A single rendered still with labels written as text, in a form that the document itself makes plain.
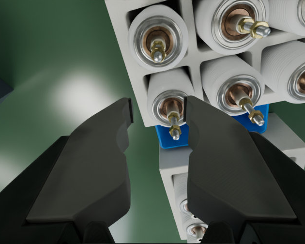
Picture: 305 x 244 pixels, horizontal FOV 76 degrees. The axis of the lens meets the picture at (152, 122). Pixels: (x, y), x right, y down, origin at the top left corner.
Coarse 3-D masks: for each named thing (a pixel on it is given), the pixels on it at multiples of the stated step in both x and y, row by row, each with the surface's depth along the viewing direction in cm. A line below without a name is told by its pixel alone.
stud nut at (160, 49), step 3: (153, 48) 23; (156, 48) 23; (159, 48) 23; (162, 48) 23; (153, 51) 23; (156, 51) 23; (159, 51) 23; (162, 51) 23; (150, 54) 24; (153, 54) 24; (162, 54) 24; (165, 54) 24; (153, 57) 24; (162, 57) 24; (153, 60) 24; (162, 60) 24
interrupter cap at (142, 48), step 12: (144, 24) 29; (156, 24) 28; (168, 24) 28; (144, 36) 29; (168, 36) 29; (180, 36) 29; (144, 48) 30; (168, 48) 30; (180, 48) 30; (144, 60) 31; (168, 60) 31
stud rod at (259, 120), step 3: (246, 105) 31; (249, 105) 30; (246, 108) 30; (249, 108) 30; (252, 108) 29; (249, 111) 29; (255, 117) 28; (258, 117) 27; (255, 120) 28; (258, 120) 27; (261, 120) 27; (258, 123) 27; (261, 123) 27
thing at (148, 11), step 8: (152, 8) 28; (160, 8) 28; (168, 8) 28; (136, 16) 29; (144, 16) 28; (168, 16) 28; (176, 16) 28; (136, 24) 29; (184, 24) 29; (128, 32) 30; (184, 32) 29; (128, 40) 31; (184, 40) 30; (184, 48) 31; (136, 56) 31; (144, 64) 32; (176, 64) 33
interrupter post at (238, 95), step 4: (236, 92) 33; (240, 92) 33; (244, 92) 33; (232, 96) 34; (236, 96) 33; (240, 96) 32; (244, 96) 32; (248, 96) 32; (236, 100) 33; (240, 100) 32
